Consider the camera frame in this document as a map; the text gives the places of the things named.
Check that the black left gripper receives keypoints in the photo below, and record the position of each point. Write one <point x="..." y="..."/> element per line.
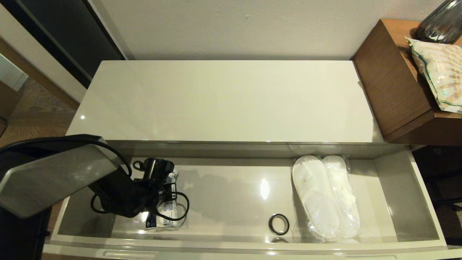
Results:
<point x="144" y="195"/>

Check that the blue floral tissue pack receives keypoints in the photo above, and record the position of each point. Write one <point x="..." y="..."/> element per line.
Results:
<point x="166" y="216"/>

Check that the beige cabinet drawer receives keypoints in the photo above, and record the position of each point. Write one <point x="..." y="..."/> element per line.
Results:
<point x="231" y="195"/>

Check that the white slippers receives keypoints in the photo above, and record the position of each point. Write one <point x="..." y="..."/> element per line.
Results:
<point x="314" y="195"/>
<point x="348" y="202"/>

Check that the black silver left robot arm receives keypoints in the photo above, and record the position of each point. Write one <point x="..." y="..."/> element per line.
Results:
<point x="50" y="173"/>

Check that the glossy beige low cabinet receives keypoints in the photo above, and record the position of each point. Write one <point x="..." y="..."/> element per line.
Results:
<point x="202" y="101"/>

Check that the brown wooden furniture piece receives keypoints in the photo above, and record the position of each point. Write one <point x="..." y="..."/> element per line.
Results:
<point x="9" y="101"/>

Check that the dark glass door panel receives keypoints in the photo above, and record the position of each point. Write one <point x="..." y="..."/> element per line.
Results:
<point x="72" y="32"/>

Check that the pale grey box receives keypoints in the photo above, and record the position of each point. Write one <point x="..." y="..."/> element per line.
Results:
<point x="11" y="72"/>

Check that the brown wooden side table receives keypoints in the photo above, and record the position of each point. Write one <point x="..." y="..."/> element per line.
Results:
<point x="389" y="79"/>

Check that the green trimmed snack bag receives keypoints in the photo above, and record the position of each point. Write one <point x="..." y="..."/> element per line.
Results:
<point x="442" y="76"/>

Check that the dark glass vase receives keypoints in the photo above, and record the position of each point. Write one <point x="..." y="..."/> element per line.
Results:
<point x="442" y="21"/>

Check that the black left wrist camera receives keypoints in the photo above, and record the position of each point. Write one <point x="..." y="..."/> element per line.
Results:
<point x="171" y="191"/>

